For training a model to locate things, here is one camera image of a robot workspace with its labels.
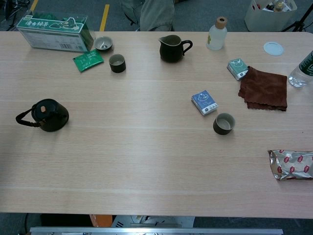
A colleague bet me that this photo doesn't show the dark teacup with grey interior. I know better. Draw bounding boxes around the dark teacup with grey interior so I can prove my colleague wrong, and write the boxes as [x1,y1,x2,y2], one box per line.
[109,54,127,73]
[213,113,236,136]

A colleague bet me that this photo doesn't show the black teapot with handle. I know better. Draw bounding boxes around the black teapot with handle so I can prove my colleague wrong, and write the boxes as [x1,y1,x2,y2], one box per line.
[15,98,70,132]

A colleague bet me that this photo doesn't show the flared grey ceramic teacup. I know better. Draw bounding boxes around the flared grey ceramic teacup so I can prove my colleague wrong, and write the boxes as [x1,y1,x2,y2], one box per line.
[94,36,114,52]

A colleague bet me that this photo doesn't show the clear water bottle green label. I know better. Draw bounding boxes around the clear water bottle green label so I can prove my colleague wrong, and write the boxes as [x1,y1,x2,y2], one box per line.
[288,50,313,88]

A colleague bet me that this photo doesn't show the blue small tissue pack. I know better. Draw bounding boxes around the blue small tissue pack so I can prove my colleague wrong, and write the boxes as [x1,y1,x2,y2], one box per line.
[191,90,218,116]

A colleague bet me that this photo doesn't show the green tea sachet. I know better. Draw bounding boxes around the green tea sachet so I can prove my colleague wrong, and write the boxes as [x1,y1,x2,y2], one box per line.
[72,49,104,73]

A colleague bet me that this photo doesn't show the teal small tissue pack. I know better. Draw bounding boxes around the teal small tissue pack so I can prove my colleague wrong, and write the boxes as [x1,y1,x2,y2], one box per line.
[226,58,250,81]

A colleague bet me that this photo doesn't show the person in grey trousers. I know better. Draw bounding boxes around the person in grey trousers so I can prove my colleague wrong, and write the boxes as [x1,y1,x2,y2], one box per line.
[121,0,176,32]

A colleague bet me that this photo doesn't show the brown folded cloth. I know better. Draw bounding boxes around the brown folded cloth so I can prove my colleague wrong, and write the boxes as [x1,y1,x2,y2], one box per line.
[238,66,288,112]

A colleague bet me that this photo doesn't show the orange panel under table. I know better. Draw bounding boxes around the orange panel under table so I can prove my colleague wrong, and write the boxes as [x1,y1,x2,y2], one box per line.
[89,214,113,228]

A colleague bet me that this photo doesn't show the green tea carton box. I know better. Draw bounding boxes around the green tea carton box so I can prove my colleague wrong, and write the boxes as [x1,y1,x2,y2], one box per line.
[16,11,95,53]

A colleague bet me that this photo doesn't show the silver foil bag red prints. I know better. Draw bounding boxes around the silver foil bag red prints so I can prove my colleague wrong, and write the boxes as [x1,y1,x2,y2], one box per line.
[268,149,313,181]

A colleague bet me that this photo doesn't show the white storage bin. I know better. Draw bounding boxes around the white storage bin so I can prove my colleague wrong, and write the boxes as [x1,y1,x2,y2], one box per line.
[244,0,298,32]

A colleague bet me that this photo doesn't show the black tripod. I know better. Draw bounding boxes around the black tripod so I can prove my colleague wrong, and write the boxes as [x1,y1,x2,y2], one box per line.
[282,0,313,32]

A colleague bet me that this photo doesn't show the dark ceramic pitcher with handle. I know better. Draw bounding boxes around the dark ceramic pitcher with handle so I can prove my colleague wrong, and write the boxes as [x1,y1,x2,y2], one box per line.
[158,34,193,63]

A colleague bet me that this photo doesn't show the aluminium profile rail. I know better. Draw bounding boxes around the aluminium profile rail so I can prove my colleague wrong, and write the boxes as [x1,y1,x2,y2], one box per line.
[29,226,284,235]

